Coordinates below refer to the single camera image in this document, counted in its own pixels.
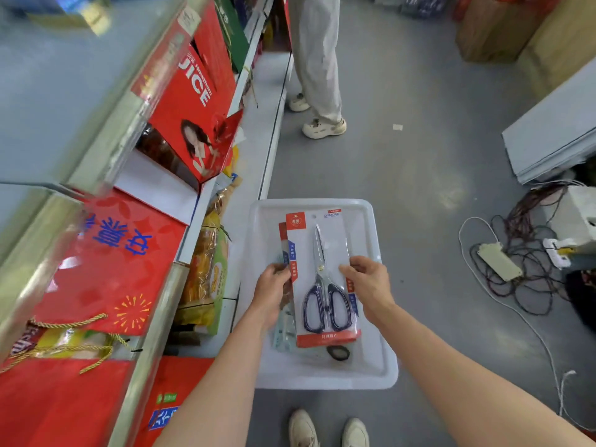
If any person's right hand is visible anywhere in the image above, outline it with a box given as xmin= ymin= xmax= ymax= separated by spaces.
xmin=338 ymin=255 xmax=397 ymax=327

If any person's left hand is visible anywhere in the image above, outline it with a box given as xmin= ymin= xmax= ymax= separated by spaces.
xmin=249 ymin=263 xmax=293 ymax=331

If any row of green scissors packs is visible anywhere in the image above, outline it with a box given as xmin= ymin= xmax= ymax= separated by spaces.
xmin=271 ymin=292 xmax=351 ymax=363

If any white red scissors pack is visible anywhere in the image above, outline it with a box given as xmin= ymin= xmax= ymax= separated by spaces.
xmin=284 ymin=208 xmax=363 ymax=348
xmin=278 ymin=222 xmax=293 ymax=275

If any white plastic bin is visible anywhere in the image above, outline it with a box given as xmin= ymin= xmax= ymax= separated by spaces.
xmin=232 ymin=198 xmax=400 ymax=391

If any person's left forearm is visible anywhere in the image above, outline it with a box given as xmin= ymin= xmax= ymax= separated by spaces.
xmin=153 ymin=311 xmax=280 ymax=447

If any person's right forearm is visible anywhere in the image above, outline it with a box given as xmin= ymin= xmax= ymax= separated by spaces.
xmin=372 ymin=304 xmax=596 ymax=447

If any red box blue label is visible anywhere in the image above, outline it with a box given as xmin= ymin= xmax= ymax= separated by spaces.
xmin=135 ymin=356 xmax=215 ymax=447

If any person's white left shoe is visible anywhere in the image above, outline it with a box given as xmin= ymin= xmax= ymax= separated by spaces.
xmin=287 ymin=409 xmax=320 ymax=447

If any person's white shoe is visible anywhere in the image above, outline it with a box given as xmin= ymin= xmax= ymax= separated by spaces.
xmin=287 ymin=409 xmax=320 ymax=447
xmin=341 ymin=417 xmax=370 ymax=447

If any person's white right shoe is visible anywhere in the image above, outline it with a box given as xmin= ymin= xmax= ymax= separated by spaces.
xmin=341 ymin=417 xmax=370 ymax=447

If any plain red gift box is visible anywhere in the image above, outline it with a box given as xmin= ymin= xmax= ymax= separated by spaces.
xmin=191 ymin=2 xmax=237 ymax=118

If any green gift box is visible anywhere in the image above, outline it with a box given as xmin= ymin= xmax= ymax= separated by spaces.
xmin=214 ymin=0 xmax=251 ymax=74

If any yellow snack bag pack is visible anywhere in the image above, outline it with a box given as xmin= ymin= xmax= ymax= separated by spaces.
xmin=174 ymin=176 xmax=243 ymax=336

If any beige power strip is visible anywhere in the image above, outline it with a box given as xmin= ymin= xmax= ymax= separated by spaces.
xmin=477 ymin=242 xmax=523 ymax=282

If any dark brown snack pack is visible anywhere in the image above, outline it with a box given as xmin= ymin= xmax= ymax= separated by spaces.
xmin=135 ymin=125 xmax=201 ymax=191

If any yellow chips bag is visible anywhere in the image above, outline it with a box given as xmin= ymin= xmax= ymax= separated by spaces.
xmin=9 ymin=325 xmax=117 ymax=361

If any white cable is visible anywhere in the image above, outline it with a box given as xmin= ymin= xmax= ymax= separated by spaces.
xmin=458 ymin=216 xmax=596 ymax=431

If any tangle of dark cables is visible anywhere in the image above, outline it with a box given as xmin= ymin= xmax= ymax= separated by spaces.
xmin=467 ymin=181 xmax=583 ymax=317

